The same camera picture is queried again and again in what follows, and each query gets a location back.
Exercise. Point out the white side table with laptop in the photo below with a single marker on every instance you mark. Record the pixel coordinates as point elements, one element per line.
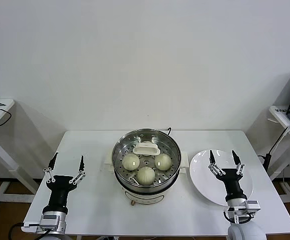
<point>275,116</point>

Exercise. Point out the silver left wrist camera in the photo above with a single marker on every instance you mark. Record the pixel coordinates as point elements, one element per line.
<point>50,221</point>

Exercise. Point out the white label with black text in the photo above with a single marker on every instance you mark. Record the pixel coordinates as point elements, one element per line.
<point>280,109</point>

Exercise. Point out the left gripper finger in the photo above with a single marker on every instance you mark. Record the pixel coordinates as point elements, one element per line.
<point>49,171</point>
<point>80,170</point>

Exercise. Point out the glass pot lid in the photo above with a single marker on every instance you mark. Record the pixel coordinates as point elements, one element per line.
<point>146,148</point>

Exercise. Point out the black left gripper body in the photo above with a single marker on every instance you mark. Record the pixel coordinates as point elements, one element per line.
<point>60,190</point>

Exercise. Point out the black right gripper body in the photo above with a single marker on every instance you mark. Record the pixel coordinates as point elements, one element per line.
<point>233,185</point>

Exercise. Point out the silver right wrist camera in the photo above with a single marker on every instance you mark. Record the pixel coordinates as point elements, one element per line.
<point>252,205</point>

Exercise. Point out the white round plate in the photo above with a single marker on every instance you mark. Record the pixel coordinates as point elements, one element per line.
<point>202,172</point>

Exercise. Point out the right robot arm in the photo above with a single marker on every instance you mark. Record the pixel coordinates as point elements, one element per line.
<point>242,231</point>

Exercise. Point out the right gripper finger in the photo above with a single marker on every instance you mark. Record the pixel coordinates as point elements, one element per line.
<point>238,166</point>
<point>213,165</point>

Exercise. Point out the steel perforated steamer basket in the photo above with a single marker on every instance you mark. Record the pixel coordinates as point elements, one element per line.
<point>124,182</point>

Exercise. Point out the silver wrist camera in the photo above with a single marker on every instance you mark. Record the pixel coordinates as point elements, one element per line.
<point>252,205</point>
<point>50,221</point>

